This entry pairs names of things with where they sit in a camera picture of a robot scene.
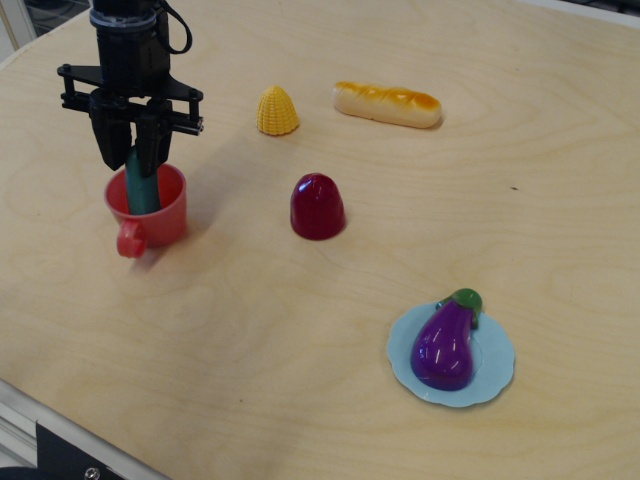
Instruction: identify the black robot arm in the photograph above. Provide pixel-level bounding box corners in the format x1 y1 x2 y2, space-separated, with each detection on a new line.
57 1 204 178

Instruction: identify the red plastic toy cup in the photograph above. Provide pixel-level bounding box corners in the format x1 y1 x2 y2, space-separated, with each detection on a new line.
104 164 187 258

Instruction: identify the green toy cucumber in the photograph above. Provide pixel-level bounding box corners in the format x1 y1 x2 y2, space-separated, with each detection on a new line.
125 146 161 215

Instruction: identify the black corner bracket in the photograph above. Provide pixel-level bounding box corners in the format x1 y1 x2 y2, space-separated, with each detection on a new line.
35 422 125 479

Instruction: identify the dark red toy dome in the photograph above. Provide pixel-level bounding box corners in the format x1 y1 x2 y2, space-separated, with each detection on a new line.
290 172 346 240

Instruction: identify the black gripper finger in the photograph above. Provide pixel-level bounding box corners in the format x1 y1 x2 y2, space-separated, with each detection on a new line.
135 99 173 178
89 97 132 171

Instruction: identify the light blue toy plate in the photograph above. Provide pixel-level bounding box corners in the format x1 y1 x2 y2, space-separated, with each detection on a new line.
387 302 515 408

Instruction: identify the purple toy eggplant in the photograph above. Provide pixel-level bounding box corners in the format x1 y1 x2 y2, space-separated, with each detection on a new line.
410 288 483 391

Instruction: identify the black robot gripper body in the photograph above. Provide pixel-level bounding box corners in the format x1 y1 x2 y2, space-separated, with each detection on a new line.
57 9 203 135

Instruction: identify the yellow toy corn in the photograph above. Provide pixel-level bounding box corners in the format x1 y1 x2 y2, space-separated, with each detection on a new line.
256 85 300 136

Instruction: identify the toy bread loaf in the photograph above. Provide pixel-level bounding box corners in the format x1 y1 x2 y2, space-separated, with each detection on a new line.
332 81 442 129

